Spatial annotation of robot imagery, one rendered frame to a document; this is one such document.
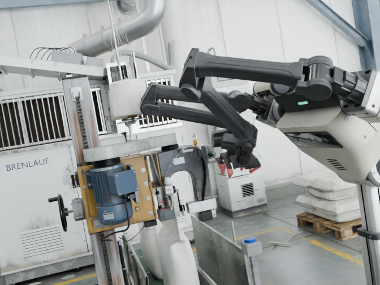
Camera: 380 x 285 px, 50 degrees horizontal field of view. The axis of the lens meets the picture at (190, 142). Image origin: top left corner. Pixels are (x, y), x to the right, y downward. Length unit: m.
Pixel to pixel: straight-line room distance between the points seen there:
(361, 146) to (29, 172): 3.81
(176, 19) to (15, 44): 2.26
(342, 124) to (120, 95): 0.90
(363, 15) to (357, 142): 6.43
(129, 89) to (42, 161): 3.01
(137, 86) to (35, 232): 3.24
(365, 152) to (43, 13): 5.32
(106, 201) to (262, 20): 5.47
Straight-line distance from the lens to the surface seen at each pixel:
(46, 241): 4.78
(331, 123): 1.35
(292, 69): 1.18
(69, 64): 4.35
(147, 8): 4.41
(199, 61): 1.20
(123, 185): 1.67
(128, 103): 1.73
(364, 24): 7.73
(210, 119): 1.69
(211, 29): 6.49
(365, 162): 1.48
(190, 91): 1.25
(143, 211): 1.97
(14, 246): 4.82
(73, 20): 6.17
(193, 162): 1.99
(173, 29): 5.26
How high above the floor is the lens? 1.46
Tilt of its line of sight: 3 degrees down
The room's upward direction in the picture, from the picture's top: 9 degrees counter-clockwise
